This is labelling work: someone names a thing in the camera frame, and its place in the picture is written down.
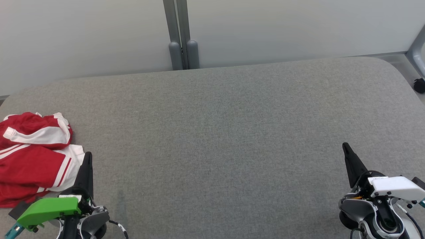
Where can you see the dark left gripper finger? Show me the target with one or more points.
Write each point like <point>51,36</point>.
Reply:
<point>85,176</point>

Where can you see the grey cylindrical post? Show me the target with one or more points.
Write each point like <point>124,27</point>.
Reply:
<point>175,56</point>
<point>193,54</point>

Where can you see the grey fabric sofa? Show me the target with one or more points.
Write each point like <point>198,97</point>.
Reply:
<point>215,132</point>

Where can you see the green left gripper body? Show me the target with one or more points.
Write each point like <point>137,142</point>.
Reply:
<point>49,209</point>

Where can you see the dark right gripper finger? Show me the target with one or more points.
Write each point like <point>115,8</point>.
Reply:
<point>353,166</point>

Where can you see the grey vertical partition frame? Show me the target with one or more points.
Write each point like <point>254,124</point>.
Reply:
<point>177,20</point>

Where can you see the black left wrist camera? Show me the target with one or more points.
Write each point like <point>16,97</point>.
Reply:
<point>20,209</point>

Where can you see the grey chair leg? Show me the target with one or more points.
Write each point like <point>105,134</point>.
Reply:
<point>416,53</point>

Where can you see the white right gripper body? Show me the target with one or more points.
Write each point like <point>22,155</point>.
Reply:
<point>395,187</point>

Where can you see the black caster wheel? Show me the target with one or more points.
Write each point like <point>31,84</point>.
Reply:
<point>420,85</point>

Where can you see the red shirt with white sleeves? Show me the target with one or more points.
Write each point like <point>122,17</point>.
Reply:
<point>26,169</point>

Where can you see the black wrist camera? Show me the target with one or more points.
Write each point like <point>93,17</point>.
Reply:
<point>20,209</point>
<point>419,182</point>

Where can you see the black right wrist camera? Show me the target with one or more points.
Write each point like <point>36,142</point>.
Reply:
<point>419,182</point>

